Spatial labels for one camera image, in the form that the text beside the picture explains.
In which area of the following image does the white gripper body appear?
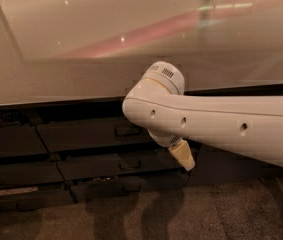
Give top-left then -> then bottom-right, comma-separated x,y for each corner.
148,130 -> 182,148

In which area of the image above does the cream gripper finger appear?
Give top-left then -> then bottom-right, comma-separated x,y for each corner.
168,140 -> 195,171

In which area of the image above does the dark top drawer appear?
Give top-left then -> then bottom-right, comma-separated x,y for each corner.
37,117 -> 151,152

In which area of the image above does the dark drawer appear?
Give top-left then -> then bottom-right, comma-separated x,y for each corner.
58,149 -> 180,180
37,117 -> 151,152
71,169 -> 189,202

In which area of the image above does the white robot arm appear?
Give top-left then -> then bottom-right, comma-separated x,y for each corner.
122,61 -> 283,170

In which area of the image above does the dark middle drawer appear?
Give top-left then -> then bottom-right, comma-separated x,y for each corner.
58,149 -> 180,180

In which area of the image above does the dark bottom drawer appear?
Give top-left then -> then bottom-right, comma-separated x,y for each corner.
71,169 -> 189,202

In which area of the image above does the dark left drawer column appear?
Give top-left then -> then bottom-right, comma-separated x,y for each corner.
0,126 -> 75,213

